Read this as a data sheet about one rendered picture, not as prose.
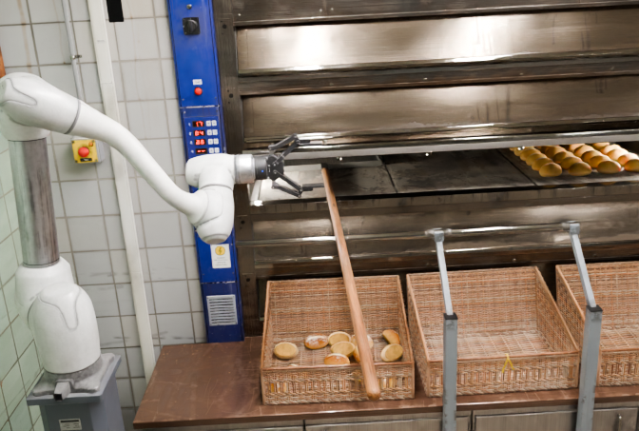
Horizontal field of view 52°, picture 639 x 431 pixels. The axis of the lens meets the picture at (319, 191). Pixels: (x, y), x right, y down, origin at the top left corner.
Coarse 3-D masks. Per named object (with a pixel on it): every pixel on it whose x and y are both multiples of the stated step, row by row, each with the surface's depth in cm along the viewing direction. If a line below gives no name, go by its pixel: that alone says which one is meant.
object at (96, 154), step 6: (72, 138) 250; (78, 138) 250; (84, 138) 249; (72, 144) 249; (78, 144) 250; (84, 144) 250; (96, 144) 250; (102, 144) 256; (72, 150) 251; (90, 150) 250; (96, 150) 251; (102, 150) 256; (78, 156) 251; (90, 156) 251; (96, 156) 251; (102, 156) 255; (78, 162) 252; (84, 162) 252; (90, 162) 252; (96, 162) 252
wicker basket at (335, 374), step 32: (288, 288) 273; (320, 288) 273; (384, 288) 273; (288, 320) 274; (320, 320) 274; (384, 320) 273; (320, 352) 268; (288, 384) 235; (320, 384) 246; (352, 384) 245
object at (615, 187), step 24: (408, 192) 272; (432, 192) 270; (456, 192) 268; (480, 192) 267; (504, 192) 266; (528, 192) 267; (552, 192) 267; (576, 192) 267; (600, 192) 267; (624, 192) 267
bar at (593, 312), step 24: (240, 240) 232; (264, 240) 231; (288, 240) 231; (312, 240) 231; (360, 240) 231; (384, 240) 232; (576, 240) 230; (600, 312) 217; (456, 336) 218; (456, 360) 221
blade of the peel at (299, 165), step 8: (288, 160) 329; (296, 160) 328; (304, 160) 327; (312, 160) 326; (320, 160) 326; (328, 160) 325; (336, 160) 324; (344, 160) 323; (352, 160) 323; (360, 160) 322; (368, 160) 321; (376, 160) 320; (288, 168) 310; (296, 168) 310; (304, 168) 310; (312, 168) 311
